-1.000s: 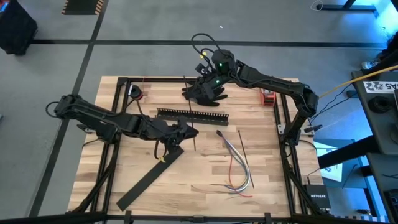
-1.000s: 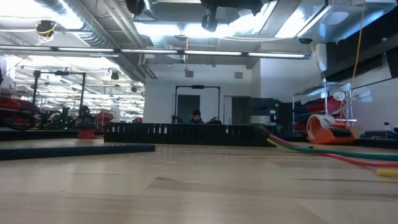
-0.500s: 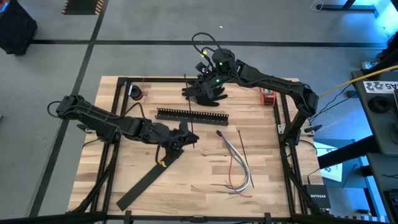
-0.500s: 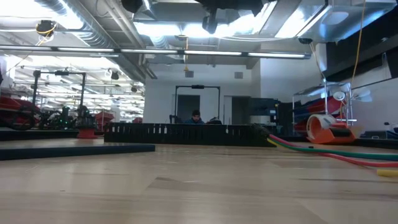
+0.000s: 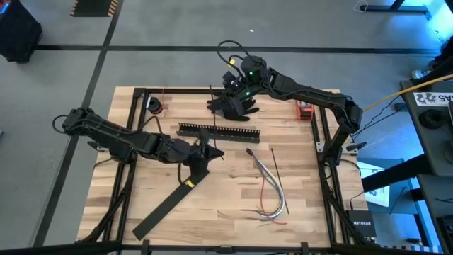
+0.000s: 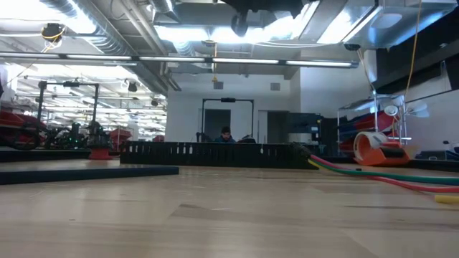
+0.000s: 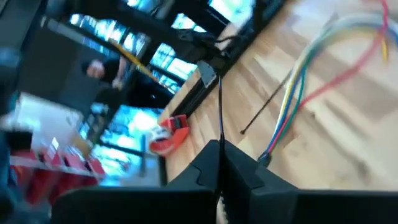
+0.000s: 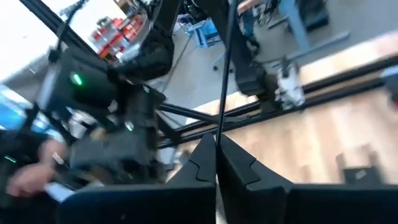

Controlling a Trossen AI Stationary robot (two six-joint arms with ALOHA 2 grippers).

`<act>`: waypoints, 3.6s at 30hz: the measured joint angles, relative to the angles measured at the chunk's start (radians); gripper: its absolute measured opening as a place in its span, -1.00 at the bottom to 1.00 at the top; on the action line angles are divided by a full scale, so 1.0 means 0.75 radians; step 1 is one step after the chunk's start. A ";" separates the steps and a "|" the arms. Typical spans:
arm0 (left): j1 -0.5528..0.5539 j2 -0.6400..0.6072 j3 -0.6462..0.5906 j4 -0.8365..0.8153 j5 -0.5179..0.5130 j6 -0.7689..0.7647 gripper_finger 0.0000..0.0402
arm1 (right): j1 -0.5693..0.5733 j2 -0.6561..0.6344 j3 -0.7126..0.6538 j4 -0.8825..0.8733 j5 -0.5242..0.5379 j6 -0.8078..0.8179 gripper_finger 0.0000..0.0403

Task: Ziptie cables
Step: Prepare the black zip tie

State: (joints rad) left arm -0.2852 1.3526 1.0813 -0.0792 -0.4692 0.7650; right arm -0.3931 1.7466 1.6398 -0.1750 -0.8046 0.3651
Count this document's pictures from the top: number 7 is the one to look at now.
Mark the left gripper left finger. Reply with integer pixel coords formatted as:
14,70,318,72
51,139,222,224

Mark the multicolour wire bundle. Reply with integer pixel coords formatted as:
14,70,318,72
275,14,398,138

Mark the coloured wire bundle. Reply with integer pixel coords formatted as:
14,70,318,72
269,18,398,153

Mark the white cardboard box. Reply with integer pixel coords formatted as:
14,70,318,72
1,93,85,150

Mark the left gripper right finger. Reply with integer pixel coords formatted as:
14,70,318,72
221,141,398,224

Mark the grey metal mounting bracket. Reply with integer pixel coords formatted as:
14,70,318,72
197,60,218,89

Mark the person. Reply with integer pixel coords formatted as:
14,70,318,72
81,57,129,93

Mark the orange tape dispenser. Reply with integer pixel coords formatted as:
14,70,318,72
149,114,191,157

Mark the long yellow hanging cord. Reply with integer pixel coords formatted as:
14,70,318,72
107,39,164,84

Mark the green cable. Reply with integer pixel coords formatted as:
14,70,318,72
279,18,398,144

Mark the black cable connector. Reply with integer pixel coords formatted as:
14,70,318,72
257,151,273,168

